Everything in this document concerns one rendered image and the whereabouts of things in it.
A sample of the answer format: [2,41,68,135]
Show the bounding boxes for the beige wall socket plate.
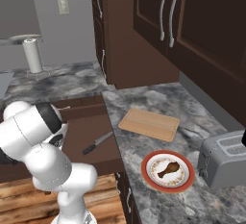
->
[57,0,70,15]

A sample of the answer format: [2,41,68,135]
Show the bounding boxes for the brown chicken drumstick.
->
[157,162,181,180]

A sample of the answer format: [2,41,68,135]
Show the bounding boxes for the wooden cutting board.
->
[117,107,181,143]

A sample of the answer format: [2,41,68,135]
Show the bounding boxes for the silver base cupboard handle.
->
[126,187,133,214]

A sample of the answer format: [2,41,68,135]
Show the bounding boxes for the tall dark brown cabinet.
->
[89,0,181,90]

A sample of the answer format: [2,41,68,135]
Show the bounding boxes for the dark brown cupboard door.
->
[166,0,246,85]
[133,0,176,58]

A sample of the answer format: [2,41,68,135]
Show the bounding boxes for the wire paper towel holder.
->
[9,34,52,82]

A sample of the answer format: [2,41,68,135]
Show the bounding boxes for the dark brown base cupboard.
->
[113,170,142,224]

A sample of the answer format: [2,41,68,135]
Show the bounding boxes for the open brown drawer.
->
[0,94,125,184]

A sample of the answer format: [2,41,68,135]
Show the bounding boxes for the white paper towel roll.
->
[22,37,43,74]

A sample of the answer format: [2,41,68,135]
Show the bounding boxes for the red-rimmed patterned plate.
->
[140,150,196,194]

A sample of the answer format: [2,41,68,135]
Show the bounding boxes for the black-handled kitchen knife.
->
[82,131,114,156]

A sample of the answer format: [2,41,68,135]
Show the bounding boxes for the grey toaster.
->
[197,130,246,190]

